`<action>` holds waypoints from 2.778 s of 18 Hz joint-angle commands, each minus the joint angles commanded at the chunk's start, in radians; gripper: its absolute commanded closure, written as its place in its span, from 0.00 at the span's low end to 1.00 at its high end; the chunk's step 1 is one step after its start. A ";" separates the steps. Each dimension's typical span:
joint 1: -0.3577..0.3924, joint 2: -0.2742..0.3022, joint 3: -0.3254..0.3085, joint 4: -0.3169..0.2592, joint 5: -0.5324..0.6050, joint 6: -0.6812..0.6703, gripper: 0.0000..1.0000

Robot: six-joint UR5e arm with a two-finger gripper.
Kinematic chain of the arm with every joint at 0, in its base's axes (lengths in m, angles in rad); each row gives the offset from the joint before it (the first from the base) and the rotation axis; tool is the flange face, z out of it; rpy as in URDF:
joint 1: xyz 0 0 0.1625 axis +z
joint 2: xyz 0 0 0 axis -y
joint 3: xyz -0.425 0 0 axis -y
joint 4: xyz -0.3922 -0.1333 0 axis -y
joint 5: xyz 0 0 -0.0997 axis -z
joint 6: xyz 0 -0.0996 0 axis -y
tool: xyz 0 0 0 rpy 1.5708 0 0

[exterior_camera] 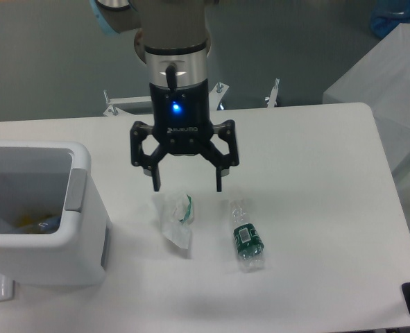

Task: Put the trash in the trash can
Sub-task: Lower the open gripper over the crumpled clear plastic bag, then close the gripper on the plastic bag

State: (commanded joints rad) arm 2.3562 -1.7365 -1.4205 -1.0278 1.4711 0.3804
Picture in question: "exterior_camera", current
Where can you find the white trash can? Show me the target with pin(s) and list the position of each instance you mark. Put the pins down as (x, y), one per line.
(39, 178)

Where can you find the white clamp bracket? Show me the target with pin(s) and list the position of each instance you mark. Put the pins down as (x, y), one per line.
(271, 100)

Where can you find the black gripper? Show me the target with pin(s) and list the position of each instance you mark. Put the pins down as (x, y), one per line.
(178, 118)

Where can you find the clear bottle with green label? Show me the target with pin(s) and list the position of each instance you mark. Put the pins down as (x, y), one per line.
(248, 244)

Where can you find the blue plastic bag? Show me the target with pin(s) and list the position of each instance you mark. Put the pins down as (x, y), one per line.
(387, 15)

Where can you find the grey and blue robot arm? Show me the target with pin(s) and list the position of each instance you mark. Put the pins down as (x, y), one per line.
(174, 42)

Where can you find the white plastic wrapper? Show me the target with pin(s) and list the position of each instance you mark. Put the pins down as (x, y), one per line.
(175, 214)

